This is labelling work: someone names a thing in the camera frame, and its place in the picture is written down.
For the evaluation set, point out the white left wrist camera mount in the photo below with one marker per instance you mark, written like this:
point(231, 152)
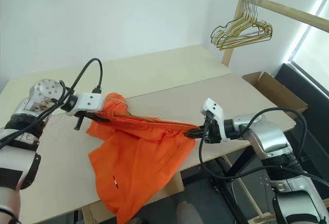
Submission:
point(87, 103)

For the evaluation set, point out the wooden clothes rack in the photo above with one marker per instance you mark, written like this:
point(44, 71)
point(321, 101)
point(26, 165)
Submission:
point(282, 7)

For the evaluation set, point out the open cardboard box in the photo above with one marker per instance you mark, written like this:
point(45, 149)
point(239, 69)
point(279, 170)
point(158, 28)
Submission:
point(280, 90)

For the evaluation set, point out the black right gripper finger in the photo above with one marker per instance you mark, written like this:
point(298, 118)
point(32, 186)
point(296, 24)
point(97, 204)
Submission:
point(198, 137)
point(196, 131)

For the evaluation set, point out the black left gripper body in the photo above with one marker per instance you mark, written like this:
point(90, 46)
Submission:
point(90, 116)

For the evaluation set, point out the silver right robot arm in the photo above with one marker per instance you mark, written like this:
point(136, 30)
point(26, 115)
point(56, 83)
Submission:
point(270, 136)

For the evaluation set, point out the orange shorts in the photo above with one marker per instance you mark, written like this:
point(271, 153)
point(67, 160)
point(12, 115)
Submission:
point(144, 162)

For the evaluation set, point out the brown rounded shape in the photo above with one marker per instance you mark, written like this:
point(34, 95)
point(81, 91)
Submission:
point(189, 212)

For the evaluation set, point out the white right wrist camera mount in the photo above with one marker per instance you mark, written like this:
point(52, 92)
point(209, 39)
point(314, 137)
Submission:
point(212, 105)

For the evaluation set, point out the black panel below window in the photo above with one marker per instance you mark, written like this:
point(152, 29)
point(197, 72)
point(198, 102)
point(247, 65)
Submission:
point(303, 85)

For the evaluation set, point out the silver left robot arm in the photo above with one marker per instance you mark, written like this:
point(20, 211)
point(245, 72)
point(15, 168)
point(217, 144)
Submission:
point(20, 108)

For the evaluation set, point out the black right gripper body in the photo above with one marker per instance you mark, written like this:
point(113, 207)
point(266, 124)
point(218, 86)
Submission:
point(213, 132)

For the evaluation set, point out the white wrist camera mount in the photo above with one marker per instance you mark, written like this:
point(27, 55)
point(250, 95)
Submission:
point(212, 105)
point(87, 103)

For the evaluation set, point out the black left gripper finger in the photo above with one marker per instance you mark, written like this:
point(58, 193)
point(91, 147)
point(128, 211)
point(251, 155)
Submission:
point(108, 119)

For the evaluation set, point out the bright window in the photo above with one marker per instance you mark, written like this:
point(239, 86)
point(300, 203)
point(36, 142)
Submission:
point(318, 28)

